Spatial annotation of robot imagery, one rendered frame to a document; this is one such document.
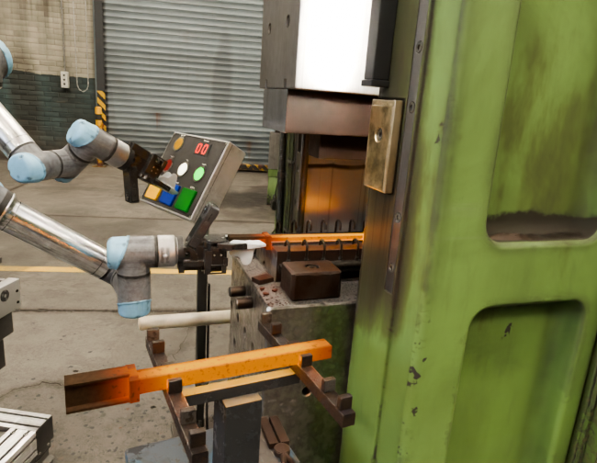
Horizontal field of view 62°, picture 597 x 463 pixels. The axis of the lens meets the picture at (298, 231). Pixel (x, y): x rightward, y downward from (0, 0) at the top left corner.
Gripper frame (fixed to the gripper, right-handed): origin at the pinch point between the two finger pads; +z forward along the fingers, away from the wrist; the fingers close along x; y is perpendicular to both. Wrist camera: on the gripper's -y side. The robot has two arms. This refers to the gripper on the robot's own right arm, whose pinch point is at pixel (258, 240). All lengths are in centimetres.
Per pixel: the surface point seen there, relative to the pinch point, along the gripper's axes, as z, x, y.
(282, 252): 3.9, 7.5, 0.9
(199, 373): -21, 49, 5
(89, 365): -50, -124, 100
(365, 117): 22.1, 7.5, -31.6
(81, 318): -58, -180, 100
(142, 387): -29, 50, 6
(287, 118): 3.0, 7.5, -30.3
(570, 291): 50, 48, -2
